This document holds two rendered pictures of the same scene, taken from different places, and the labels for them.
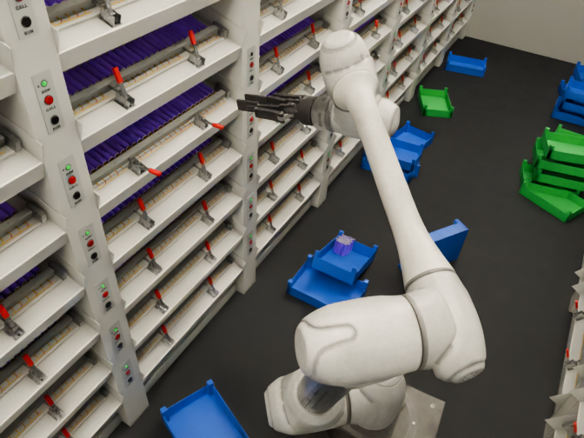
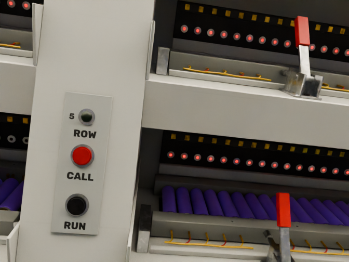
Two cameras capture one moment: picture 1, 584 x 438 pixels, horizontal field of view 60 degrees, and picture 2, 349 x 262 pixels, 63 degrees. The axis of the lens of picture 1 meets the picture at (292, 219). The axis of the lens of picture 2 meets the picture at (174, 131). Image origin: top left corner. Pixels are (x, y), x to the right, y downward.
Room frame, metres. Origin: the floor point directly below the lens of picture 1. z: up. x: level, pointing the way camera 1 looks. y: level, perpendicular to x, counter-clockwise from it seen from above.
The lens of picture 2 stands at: (1.40, -0.09, 1.08)
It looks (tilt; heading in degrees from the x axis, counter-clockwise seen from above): 0 degrees down; 57
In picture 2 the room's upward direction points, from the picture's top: 6 degrees clockwise
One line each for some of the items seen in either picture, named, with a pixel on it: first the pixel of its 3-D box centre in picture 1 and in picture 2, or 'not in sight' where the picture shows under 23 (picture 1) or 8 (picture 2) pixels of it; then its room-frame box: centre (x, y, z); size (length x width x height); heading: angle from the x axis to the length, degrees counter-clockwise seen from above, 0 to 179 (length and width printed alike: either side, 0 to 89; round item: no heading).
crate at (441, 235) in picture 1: (433, 248); not in sight; (1.71, -0.67, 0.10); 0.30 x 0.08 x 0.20; 120
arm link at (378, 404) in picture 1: (373, 387); not in sight; (0.76, -0.27, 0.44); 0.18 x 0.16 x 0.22; 105
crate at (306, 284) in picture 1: (328, 287); not in sight; (1.47, -0.18, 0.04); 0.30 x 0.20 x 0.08; 63
